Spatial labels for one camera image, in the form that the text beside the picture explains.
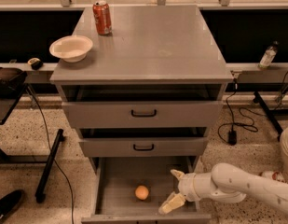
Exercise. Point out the white red sneaker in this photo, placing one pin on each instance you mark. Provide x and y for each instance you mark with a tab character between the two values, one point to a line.
274	175

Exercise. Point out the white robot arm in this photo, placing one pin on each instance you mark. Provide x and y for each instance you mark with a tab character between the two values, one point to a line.
226	183

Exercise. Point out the yellow black tape measure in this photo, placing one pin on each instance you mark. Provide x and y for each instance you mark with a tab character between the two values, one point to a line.
35	63

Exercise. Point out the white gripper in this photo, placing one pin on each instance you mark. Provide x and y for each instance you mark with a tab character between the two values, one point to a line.
188	186

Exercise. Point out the grey drawer cabinet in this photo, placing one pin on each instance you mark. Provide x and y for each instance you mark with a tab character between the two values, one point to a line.
154	54

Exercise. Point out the grey middle drawer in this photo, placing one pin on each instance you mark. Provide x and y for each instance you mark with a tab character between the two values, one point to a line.
143	147

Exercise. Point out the beige trouser leg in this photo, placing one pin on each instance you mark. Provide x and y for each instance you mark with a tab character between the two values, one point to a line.
284	149

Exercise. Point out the grey drawer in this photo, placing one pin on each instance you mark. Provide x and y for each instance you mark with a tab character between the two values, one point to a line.
143	147
141	114
114	200

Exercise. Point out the red soda can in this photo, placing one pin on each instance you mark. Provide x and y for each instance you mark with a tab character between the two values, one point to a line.
101	13

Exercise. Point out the grey top drawer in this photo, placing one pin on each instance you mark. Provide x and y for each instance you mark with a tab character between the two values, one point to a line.
141	114

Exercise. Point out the black table frame leg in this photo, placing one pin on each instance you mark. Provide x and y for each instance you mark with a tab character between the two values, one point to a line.
37	159

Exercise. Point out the black shoe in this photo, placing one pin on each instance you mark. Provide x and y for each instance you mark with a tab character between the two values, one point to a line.
10	202

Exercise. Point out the grey bottom drawer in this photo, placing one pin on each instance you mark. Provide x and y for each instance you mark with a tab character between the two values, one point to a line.
114	200

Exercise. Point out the clear plastic bottle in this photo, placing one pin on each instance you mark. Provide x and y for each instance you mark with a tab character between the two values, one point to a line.
269	55

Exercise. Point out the black stand leg right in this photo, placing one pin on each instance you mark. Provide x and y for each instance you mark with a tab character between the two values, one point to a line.
258	100

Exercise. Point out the orange fruit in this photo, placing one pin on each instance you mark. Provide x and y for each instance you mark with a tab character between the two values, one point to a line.
141	192

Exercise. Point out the white paper bowl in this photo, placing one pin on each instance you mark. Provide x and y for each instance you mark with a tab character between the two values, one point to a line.
71	48

